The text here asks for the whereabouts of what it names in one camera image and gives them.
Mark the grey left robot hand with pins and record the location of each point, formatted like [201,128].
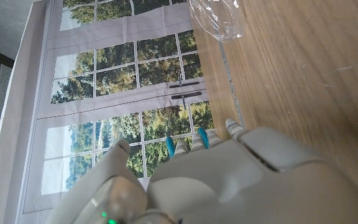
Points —
[228,186]

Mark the clear plastic wrap sheet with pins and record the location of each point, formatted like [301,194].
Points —
[219,18]

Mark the printed window forest backdrop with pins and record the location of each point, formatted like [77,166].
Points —
[113,77]

